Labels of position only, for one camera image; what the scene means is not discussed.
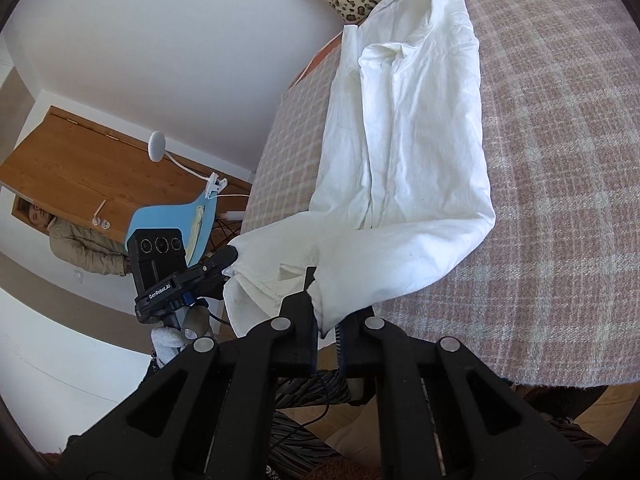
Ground pink checked blanket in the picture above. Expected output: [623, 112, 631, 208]
[240, 0, 640, 391]

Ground grey striped trousers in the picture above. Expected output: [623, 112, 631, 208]
[270, 367, 353, 461]

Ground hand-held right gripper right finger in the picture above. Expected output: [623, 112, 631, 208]
[336, 310, 588, 480]

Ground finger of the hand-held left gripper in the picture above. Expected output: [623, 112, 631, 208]
[200, 244, 240, 281]
[192, 275, 227, 302]

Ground white clip lamp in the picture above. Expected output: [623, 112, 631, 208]
[149, 131, 230, 201]

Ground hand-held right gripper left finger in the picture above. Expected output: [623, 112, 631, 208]
[57, 266, 321, 480]

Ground light blue chair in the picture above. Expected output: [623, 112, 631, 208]
[122, 192, 236, 266]

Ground person's left hand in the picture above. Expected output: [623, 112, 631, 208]
[150, 307, 211, 361]

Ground white long-sleeved shirt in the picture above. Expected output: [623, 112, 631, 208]
[220, 0, 497, 341]

